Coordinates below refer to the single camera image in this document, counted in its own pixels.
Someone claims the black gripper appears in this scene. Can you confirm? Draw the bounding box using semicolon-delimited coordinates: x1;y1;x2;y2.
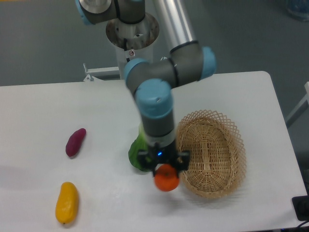
137;140;190;178

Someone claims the orange fruit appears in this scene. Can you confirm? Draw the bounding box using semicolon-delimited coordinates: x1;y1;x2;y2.
154;164;180;192

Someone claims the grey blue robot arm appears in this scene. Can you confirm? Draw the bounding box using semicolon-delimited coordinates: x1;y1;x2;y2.
76;0;216;174

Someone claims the green bok choy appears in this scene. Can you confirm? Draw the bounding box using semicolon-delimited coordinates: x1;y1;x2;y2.
128;123;150;172

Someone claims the woven wicker basket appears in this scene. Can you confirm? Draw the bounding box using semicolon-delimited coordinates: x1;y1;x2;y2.
176;110;246;199

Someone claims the purple sweet potato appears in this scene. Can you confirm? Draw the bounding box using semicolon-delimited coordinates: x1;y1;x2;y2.
65;128;86;157

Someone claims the yellow mango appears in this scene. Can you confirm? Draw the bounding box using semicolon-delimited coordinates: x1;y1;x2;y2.
55;182;79;224

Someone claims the black device at edge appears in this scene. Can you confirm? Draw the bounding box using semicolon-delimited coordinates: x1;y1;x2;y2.
292;195;309;221

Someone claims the blue object top right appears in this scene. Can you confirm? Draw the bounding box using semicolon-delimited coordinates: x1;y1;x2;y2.
285;0;309;22

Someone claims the white metal frame bracket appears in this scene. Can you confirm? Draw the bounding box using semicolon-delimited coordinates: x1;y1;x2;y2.
83;57;169;82

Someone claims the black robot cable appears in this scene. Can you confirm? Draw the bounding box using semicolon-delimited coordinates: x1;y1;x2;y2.
123;38;132;66

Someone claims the white frame at right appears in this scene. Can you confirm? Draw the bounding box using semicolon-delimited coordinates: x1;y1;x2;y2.
285;82;309;128

